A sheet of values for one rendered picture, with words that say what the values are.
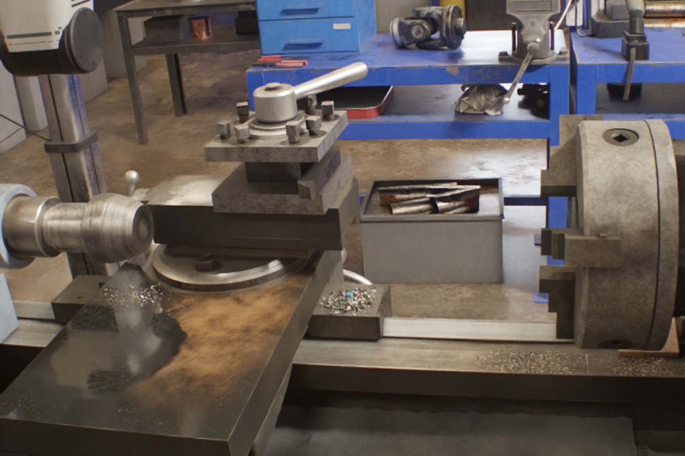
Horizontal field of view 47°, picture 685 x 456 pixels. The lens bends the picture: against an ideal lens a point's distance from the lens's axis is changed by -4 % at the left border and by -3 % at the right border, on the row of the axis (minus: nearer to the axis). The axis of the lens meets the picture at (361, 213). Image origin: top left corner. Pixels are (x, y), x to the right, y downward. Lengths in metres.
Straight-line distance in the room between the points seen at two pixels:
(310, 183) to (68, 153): 1.08
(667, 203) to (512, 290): 2.24
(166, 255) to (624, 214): 0.73
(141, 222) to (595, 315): 0.55
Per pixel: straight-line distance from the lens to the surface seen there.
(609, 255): 0.77
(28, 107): 5.87
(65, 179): 2.10
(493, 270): 3.04
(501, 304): 2.93
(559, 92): 2.66
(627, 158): 0.83
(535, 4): 2.49
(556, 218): 2.81
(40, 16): 1.95
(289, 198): 1.13
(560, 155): 0.94
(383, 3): 7.66
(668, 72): 2.67
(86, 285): 1.42
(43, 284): 3.55
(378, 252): 3.03
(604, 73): 2.65
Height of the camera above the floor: 1.48
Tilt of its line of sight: 24 degrees down
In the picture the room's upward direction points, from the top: 5 degrees counter-clockwise
